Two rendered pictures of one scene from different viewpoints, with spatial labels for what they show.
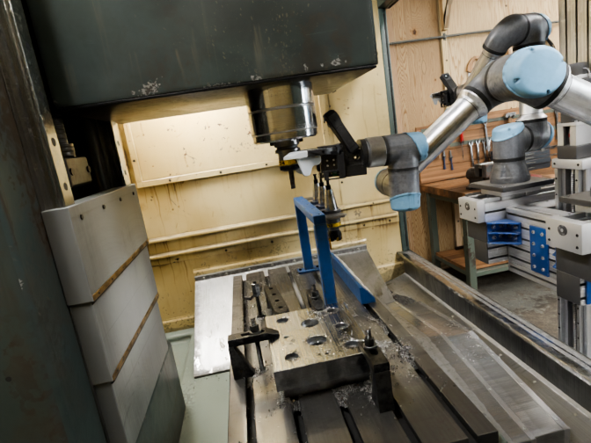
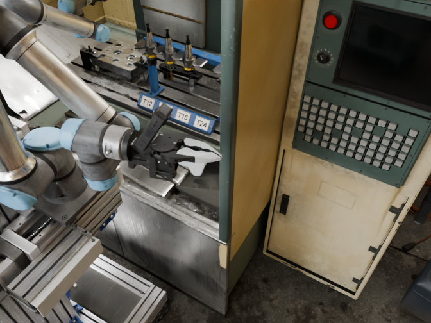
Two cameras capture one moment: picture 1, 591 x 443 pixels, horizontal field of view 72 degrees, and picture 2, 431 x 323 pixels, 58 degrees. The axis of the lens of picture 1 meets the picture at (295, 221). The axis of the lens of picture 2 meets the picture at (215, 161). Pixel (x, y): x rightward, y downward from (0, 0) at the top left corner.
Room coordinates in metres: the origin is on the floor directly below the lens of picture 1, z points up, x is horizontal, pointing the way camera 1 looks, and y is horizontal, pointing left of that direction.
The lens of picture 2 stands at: (2.58, -1.29, 2.15)
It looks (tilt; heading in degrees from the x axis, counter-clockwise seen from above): 45 degrees down; 127
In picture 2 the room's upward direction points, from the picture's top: straight up
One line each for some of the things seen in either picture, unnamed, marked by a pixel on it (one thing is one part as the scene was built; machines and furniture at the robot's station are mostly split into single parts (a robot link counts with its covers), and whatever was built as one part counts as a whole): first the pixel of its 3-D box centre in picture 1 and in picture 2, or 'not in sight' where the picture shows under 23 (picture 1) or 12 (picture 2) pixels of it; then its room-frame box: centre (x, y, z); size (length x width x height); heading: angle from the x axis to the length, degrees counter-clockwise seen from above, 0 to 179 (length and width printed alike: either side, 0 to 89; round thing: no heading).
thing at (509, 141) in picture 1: (509, 140); (48, 151); (1.66, -0.91, 1.33); 0.13 x 0.12 x 0.14; 112
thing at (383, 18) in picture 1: (393, 136); (228, 125); (2.08, -0.55, 1.40); 0.04 x 0.04 x 1.20; 6
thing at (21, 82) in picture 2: not in sight; (56, 63); (0.33, -0.08, 0.75); 0.89 x 0.67 x 0.26; 96
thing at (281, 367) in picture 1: (314, 340); (124, 58); (0.95, 0.00, 0.97); 0.29 x 0.23 x 0.05; 6
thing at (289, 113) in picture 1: (281, 114); not in sight; (0.99, -0.01, 1.53); 0.16 x 0.16 x 0.12
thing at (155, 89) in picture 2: (325, 267); (152, 68); (1.25, -0.07, 1.05); 0.10 x 0.05 x 0.30; 96
